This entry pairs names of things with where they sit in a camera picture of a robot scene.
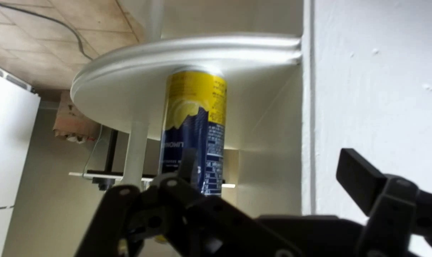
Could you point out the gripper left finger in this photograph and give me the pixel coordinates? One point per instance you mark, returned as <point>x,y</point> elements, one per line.
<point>187,214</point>

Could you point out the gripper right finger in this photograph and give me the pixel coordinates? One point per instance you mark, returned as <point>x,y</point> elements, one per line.
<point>391,207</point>

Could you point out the yellow and blue drink can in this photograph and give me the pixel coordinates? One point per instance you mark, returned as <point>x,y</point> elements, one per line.
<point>192,117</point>

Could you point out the white round shelf unit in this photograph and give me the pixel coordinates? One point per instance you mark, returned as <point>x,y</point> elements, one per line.
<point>130,85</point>

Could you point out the cardboard box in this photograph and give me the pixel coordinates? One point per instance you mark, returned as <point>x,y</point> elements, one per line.
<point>71,123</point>

